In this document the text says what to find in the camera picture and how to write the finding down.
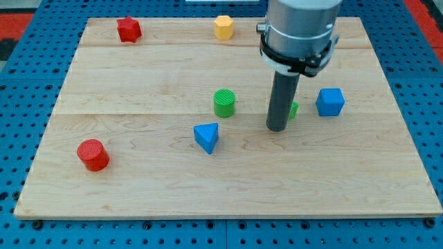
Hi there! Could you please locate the green block behind rod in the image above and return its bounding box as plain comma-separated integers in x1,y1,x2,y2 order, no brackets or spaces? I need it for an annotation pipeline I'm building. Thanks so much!
288,102,299,121

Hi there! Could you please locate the yellow hexagon block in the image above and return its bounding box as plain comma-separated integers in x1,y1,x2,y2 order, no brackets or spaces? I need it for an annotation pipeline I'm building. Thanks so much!
214,15,234,40

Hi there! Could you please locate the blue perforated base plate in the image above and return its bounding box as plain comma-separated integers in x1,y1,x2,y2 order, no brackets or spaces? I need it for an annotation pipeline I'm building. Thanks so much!
1,0,442,248

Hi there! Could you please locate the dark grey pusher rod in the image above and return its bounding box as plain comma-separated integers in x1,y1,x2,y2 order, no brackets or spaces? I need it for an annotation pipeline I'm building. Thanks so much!
266,71,300,132

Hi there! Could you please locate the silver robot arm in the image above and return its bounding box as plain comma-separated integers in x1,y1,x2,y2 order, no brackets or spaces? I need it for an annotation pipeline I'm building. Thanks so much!
256,0,342,132

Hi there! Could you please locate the green cylinder block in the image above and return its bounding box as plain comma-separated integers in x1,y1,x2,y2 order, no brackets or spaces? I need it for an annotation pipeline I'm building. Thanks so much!
213,89,236,118

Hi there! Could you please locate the blue cube block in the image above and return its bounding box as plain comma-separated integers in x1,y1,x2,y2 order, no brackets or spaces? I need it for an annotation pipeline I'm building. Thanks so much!
316,88,345,116

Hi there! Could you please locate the wooden board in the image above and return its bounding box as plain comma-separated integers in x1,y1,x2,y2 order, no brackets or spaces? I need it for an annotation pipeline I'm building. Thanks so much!
15,17,442,221

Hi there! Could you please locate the red cylinder block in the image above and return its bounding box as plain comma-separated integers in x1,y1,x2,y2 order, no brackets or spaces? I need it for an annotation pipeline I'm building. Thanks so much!
77,139,109,172

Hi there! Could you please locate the blue triangle block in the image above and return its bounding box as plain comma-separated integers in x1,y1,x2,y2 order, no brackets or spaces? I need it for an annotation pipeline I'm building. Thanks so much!
193,123,219,154

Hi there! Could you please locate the red star block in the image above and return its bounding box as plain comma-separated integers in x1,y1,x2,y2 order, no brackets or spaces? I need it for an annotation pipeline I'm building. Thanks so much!
117,16,142,43

